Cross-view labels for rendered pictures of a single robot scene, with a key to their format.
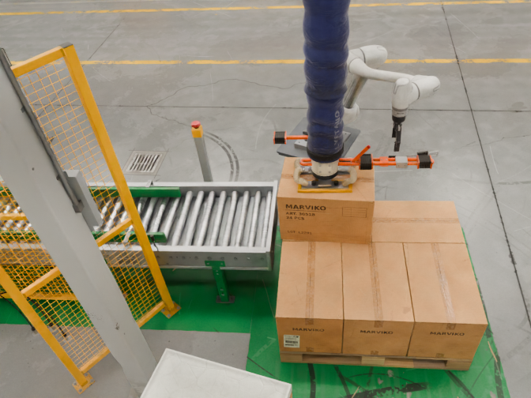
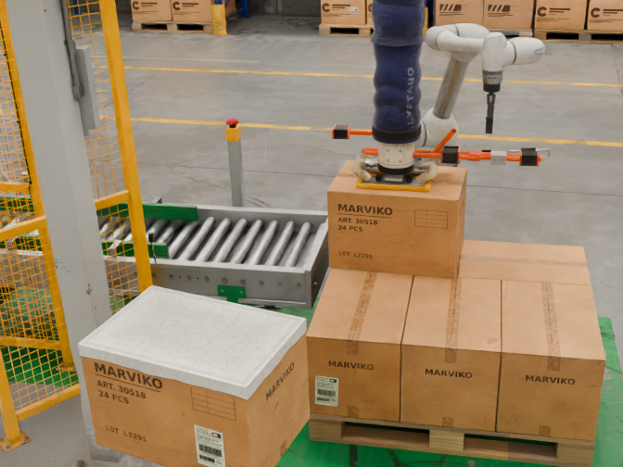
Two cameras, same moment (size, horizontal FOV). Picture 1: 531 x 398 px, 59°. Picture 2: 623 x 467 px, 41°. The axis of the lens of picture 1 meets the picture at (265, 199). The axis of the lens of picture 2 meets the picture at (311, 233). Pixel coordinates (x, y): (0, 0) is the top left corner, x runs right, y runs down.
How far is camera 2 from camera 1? 1.52 m
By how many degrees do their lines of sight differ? 18
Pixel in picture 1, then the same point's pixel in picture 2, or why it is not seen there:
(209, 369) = (203, 303)
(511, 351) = not seen: outside the picture
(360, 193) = (440, 193)
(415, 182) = not seen: hidden behind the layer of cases
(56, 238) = (46, 117)
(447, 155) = (601, 242)
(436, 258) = (546, 296)
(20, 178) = (29, 19)
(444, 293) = (550, 328)
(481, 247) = not seen: outside the picture
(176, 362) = (161, 296)
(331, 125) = (402, 86)
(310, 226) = (370, 243)
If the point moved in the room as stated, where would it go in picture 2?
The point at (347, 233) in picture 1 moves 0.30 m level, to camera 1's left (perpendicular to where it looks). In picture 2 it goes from (422, 257) to (357, 258)
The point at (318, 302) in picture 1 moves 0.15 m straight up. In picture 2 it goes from (369, 326) to (369, 295)
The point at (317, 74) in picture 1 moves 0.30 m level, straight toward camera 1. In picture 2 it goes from (385, 11) to (377, 27)
